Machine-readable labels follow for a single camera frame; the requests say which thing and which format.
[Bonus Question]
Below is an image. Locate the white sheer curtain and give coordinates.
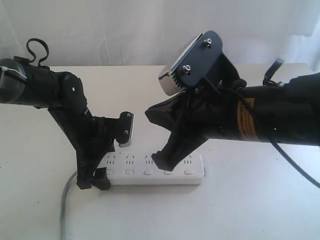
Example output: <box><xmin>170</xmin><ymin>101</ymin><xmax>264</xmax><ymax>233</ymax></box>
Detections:
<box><xmin>0</xmin><ymin>0</ymin><xmax>320</xmax><ymax>71</ymax></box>

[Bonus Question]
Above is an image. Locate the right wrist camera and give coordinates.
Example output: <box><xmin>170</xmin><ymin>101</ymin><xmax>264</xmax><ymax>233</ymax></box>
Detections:
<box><xmin>158</xmin><ymin>30</ymin><xmax>223</xmax><ymax>96</ymax></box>

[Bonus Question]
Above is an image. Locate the white power strip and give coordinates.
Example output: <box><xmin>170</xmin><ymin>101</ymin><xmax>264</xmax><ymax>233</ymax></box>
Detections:
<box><xmin>98</xmin><ymin>151</ymin><xmax>205</xmax><ymax>186</ymax></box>

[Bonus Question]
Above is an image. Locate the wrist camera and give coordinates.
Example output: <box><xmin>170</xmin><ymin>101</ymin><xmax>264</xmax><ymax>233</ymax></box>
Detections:
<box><xmin>116</xmin><ymin>111</ymin><xmax>134</xmax><ymax>148</ymax></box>
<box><xmin>158</xmin><ymin>30</ymin><xmax>223</xmax><ymax>96</ymax></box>

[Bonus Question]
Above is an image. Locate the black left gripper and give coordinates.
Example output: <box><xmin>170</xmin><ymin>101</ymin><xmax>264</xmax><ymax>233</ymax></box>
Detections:
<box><xmin>49</xmin><ymin>107</ymin><xmax>120</xmax><ymax>190</ymax></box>

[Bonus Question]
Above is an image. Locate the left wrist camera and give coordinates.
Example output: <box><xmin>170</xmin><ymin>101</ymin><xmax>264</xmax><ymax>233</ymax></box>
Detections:
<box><xmin>116</xmin><ymin>111</ymin><xmax>134</xmax><ymax>148</ymax></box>

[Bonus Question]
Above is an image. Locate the grey power cable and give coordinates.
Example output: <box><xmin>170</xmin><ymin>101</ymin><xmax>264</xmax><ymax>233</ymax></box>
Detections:
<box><xmin>59</xmin><ymin>171</ymin><xmax>79</xmax><ymax>240</ymax></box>

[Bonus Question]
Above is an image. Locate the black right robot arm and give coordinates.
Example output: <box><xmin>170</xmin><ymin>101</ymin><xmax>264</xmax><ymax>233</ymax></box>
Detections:
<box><xmin>145</xmin><ymin>56</ymin><xmax>320</xmax><ymax>171</ymax></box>

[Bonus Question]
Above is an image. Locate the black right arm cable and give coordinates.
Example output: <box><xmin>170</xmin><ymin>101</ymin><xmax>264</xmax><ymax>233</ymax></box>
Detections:
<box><xmin>217</xmin><ymin>57</ymin><xmax>320</xmax><ymax>188</ymax></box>

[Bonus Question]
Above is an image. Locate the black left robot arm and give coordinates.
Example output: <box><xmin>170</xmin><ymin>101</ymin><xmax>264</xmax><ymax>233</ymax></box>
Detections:
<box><xmin>0</xmin><ymin>58</ymin><xmax>117</xmax><ymax>191</ymax></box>

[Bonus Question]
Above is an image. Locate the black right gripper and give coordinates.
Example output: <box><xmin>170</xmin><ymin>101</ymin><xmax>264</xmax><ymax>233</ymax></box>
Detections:
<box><xmin>145</xmin><ymin>54</ymin><xmax>246</xmax><ymax>171</ymax></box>

